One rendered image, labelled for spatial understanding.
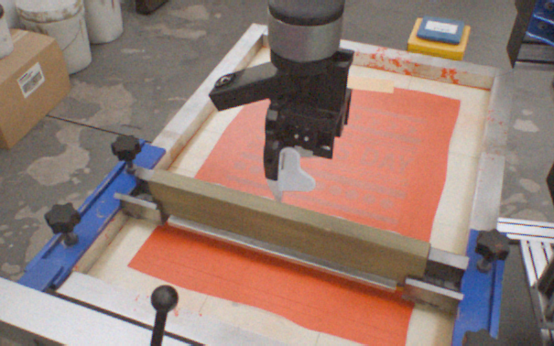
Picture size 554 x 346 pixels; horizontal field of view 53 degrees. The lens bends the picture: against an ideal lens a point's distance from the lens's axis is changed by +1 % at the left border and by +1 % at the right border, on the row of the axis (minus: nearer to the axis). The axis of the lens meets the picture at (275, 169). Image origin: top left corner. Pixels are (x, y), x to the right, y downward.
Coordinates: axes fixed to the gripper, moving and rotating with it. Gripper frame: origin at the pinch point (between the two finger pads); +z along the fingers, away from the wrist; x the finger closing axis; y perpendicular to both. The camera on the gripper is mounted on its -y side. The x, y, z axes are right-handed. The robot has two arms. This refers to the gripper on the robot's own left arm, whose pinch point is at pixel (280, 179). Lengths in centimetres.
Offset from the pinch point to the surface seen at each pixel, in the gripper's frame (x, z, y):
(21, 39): 129, 84, -173
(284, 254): -2.1, 12.4, 1.5
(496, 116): 43, 12, 27
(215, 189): 0.7, 6.1, -10.0
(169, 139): 15.8, 13.2, -26.3
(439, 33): 74, 15, 13
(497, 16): 293, 110, 38
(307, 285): -3.1, 16.4, 5.5
